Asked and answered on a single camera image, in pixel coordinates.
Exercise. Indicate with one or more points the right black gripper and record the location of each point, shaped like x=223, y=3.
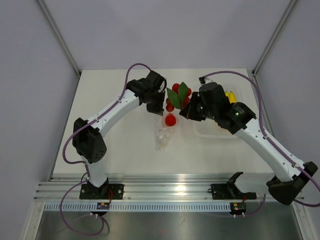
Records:
x=189, y=112

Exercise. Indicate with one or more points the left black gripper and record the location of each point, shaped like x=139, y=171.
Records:
x=158, y=109

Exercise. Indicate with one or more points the red fruit bunch with leaves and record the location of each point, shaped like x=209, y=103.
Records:
x=178, y=97

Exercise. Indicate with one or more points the clear zip top bag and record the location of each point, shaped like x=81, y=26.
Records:
x=164, y=133

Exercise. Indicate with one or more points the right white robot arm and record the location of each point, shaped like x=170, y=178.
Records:
x=291, y=175

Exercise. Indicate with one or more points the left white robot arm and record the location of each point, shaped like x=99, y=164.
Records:
x=88, y=140

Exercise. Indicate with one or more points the yellow banana bunch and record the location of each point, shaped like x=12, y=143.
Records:
x=231, y=96

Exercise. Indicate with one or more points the right small circuit board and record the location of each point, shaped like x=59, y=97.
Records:
x=238, y=208

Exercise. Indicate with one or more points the small circuit board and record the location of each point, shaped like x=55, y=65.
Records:
x=238, y=208
x=103, y=206

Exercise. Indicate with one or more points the left small circuit board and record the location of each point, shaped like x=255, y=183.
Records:
x=103, y=206

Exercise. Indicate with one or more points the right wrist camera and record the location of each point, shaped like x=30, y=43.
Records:
x=205, y=80

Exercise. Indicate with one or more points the aluminium rail beam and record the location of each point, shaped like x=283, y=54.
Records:
x=140, y=188

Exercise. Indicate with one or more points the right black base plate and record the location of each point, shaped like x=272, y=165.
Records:
x=225, y=191

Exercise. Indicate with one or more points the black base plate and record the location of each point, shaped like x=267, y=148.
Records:
x=225, y=191
x=113, y=191

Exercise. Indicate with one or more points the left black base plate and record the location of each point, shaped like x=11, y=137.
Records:
x=113, y=191

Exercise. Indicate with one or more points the left aluminium corner post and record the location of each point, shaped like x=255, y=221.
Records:
x=43, y=7

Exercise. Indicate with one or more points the aluminium corner post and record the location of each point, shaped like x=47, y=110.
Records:
x=43, y=7
x=279, y=28

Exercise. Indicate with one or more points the right aluminium corner post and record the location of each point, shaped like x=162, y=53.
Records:
x=279, y=28

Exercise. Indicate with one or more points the white slotted cable duct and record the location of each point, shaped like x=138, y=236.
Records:
x=139, y=207

